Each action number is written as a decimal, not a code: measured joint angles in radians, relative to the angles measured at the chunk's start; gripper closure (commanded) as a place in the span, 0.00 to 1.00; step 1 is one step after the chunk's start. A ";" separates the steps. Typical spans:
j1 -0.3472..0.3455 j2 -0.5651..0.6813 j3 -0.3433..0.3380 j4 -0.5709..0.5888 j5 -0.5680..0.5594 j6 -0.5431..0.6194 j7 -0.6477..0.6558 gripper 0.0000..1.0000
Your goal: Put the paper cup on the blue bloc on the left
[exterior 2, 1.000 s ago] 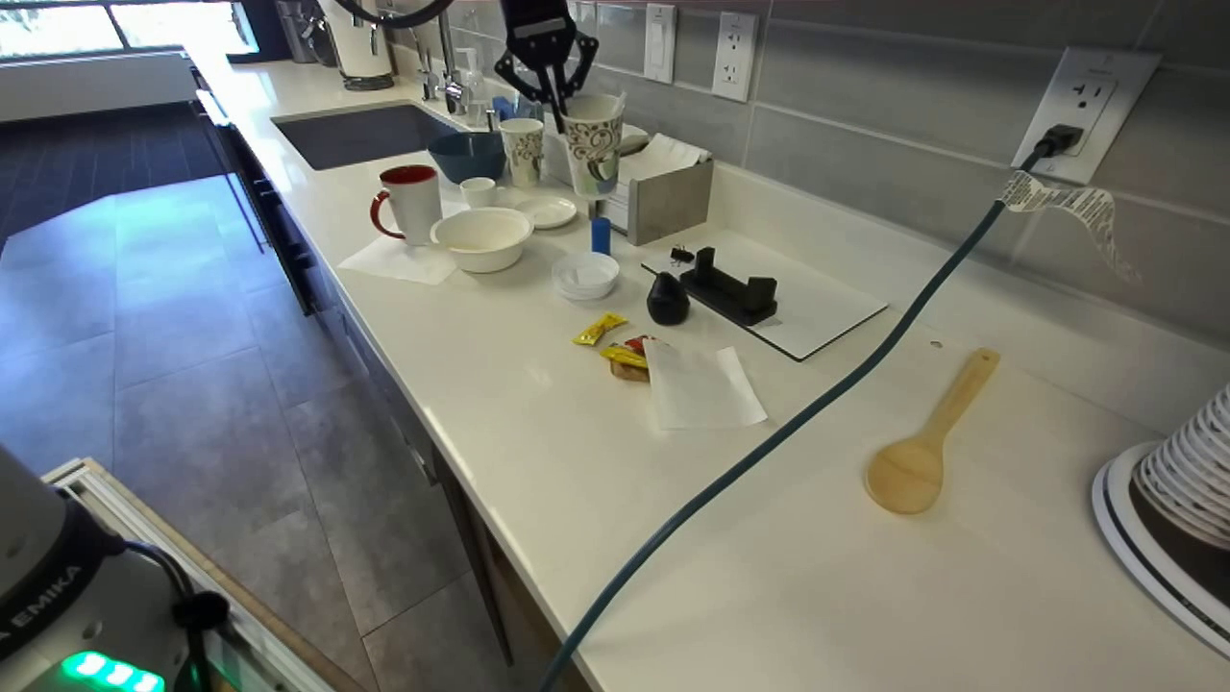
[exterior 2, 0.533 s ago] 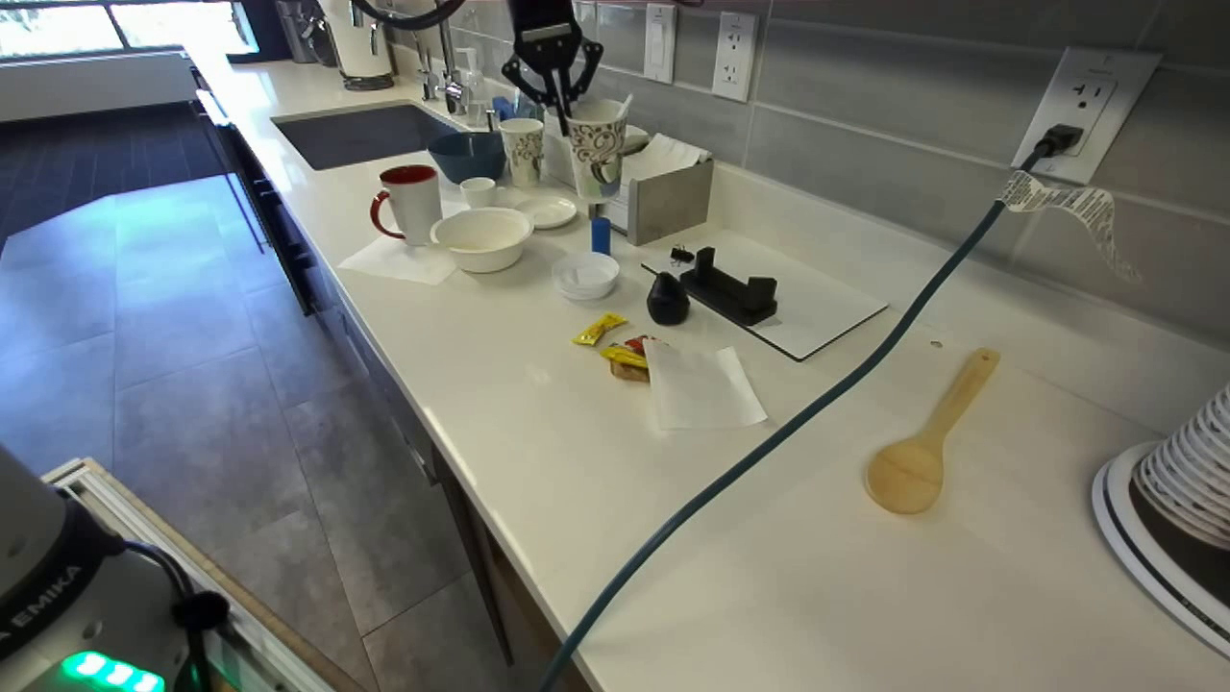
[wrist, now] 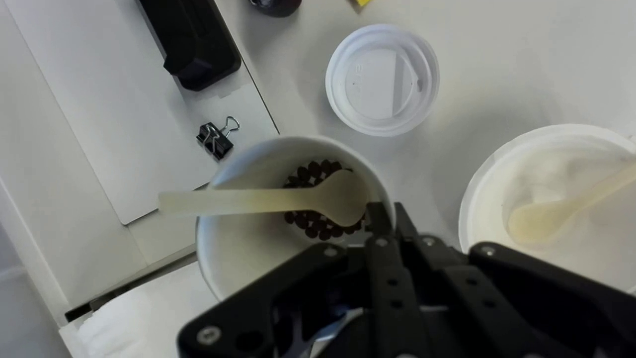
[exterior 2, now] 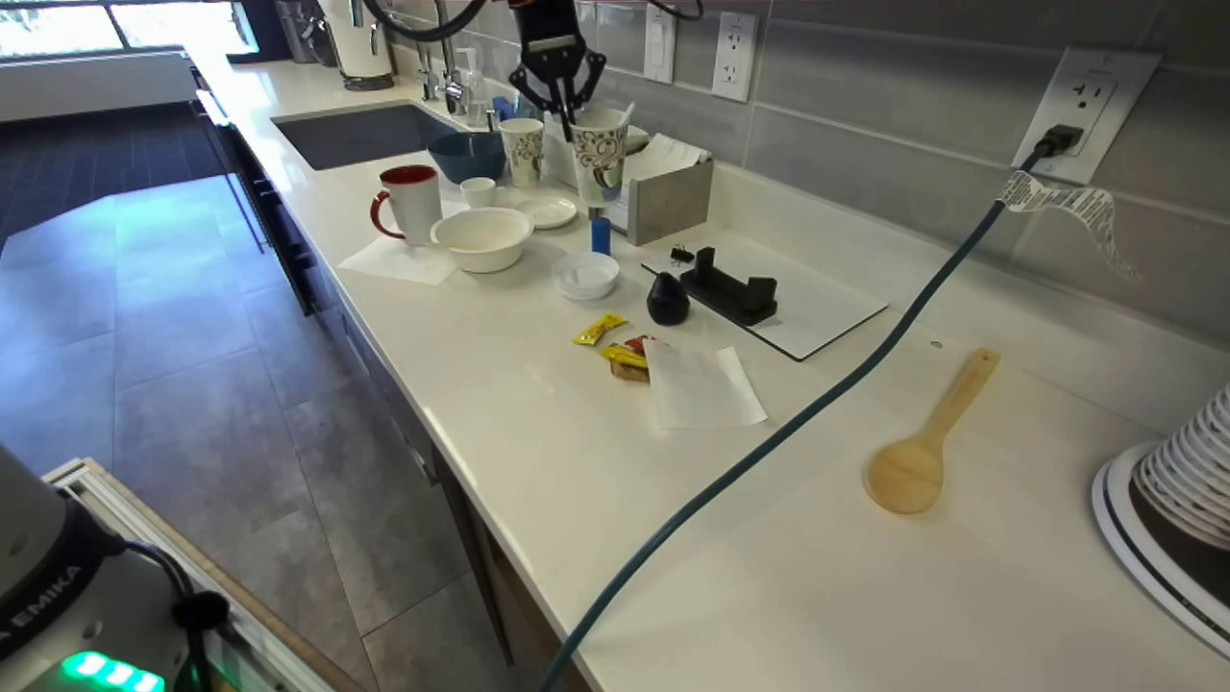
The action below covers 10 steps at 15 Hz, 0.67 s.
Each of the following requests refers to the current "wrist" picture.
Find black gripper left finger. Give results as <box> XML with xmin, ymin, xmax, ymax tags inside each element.
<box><xmin>176</xmin><ymin>201</ymin><xmax>433</xmax><ymax>358</ymax></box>

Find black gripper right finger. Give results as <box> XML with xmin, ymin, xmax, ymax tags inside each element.
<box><xmin>393</xmin><ymin>201</ymin><xmax>636</xmax><ymax>358</ymax></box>

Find pale plastic spoon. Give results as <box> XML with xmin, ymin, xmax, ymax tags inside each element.
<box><xmin>156</xmin><ymin>167</ymin><xmax>369</xmax><ymax>229</ymax></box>
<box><xmin>506</xmin><ymin>157</ymin><xmax>636</xmax><ymax>245</ymax></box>

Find coffee beans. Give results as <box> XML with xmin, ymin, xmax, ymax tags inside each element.
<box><xmin>282</xmin><ymin>157</ymin><xmax>367</xmax><ymax>243</ymax></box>

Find white bowl with cream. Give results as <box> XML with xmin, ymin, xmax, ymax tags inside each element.
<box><xmin>457</xmin><ymin>124</ymin><xmax>636</xmax><ymax>295</ymax></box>

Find white bowl with coffee beans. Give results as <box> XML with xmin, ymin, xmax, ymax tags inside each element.
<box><xmin>194</xmin><ymin>136</ymin><xmax>397</xmax><ymax>303</ymax></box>

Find white plastic lid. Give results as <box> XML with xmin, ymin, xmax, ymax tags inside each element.
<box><xmin>323</xmin><ymin>24</ymin><xmax>443</xmax><ymax>140</ymax></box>

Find black binder clip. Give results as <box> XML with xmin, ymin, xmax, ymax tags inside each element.
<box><xmin>194</xmin><ymin>116</ymin><xmax>244</xmax><ymax>161</ymax></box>

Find black round knob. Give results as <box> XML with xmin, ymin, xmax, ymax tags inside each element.
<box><xmin>246</xmin><ymin>0</ymin><xmax>304</xmax><ymax>18</ymax></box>

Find black clamp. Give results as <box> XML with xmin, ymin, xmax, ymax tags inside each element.
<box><xmin>137</xmin><ymin>0</ymin><xmax>244</xmax><ymax>94</ymax></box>

